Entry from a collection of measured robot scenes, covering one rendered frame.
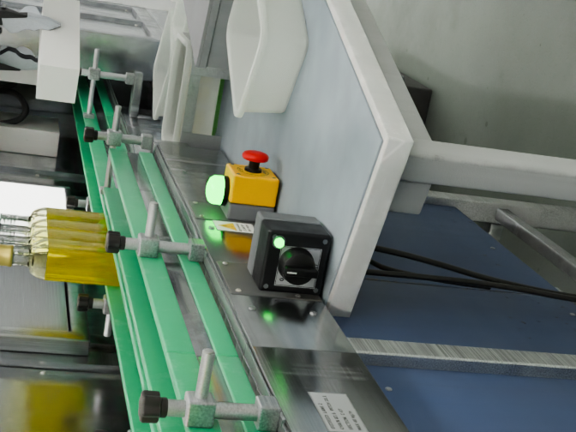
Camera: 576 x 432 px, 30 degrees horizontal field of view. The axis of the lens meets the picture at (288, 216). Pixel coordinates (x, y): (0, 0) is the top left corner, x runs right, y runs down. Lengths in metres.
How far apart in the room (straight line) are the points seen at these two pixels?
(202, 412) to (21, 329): 0.84
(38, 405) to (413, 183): 0.69
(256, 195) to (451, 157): 0.39
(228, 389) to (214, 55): 0.85
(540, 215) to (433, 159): 0.84
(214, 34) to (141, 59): 1.04
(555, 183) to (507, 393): 0.28
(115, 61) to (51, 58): 1.12
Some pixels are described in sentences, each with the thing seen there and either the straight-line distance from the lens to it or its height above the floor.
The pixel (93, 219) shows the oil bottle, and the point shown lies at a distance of 1.92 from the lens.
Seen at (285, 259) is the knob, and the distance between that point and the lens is 1.29.
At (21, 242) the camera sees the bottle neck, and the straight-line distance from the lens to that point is 1.82.
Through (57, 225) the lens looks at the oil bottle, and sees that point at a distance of 1.87.
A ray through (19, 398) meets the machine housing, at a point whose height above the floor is 1.09.
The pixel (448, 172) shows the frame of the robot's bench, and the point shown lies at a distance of 1.29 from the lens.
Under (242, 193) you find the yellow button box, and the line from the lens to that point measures 1.58.
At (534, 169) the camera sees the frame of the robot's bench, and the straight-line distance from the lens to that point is 1.33.
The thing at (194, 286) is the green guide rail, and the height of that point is 0.91.
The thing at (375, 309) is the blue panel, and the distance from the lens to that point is 1.40.
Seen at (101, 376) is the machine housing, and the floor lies 0.96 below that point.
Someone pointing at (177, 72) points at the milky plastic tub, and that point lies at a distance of 2.19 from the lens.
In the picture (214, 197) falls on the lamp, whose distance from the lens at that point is 1.59.
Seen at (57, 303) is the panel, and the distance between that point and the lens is 1.95.
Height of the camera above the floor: 1.16
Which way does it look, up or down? 15 degrees down
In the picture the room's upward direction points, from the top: 84 degrees counter-clockwise
